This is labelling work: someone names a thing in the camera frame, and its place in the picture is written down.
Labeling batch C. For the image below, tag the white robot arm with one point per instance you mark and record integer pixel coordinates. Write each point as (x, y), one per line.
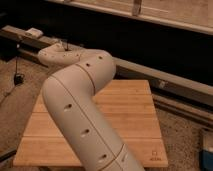
(68, 97)

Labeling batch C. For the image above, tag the wooden board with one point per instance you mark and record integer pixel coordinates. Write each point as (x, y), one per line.
(127, 104)

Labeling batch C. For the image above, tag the small white box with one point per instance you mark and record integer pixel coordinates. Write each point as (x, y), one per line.
(33, 32)

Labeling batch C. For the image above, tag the long wooden beam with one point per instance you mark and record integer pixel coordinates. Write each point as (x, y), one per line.
(160, 80)

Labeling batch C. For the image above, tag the blue box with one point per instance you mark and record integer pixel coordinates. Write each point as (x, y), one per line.
(206, 153)

